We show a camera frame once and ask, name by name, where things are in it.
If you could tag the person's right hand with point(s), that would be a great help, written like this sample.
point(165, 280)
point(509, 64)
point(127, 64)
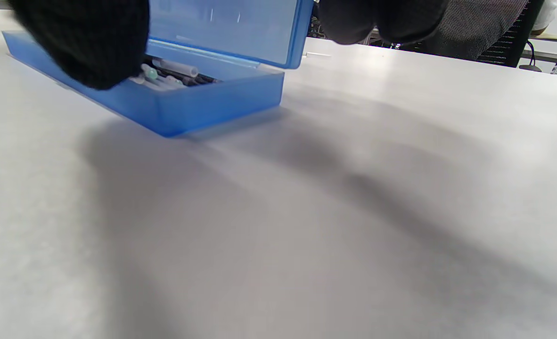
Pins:
point(85, 42)

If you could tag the teal capped pen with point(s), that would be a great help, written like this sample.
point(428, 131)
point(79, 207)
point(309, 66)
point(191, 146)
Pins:
point(150, 72)

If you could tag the translucent white pen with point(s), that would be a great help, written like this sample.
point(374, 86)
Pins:
point(179, 68)

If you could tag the black pen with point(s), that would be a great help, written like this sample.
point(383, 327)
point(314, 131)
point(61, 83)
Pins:
point(198, 79)

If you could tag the blue plastic pencil box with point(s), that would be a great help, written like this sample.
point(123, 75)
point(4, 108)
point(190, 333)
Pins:
point(203, 101)

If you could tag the small white stick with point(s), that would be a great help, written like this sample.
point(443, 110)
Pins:
point(317, 55)

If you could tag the black mesh office chair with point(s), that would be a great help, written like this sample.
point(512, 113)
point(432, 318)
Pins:
point(486, 28)

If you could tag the background desk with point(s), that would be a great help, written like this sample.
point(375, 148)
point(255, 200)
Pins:
point(554, 55)

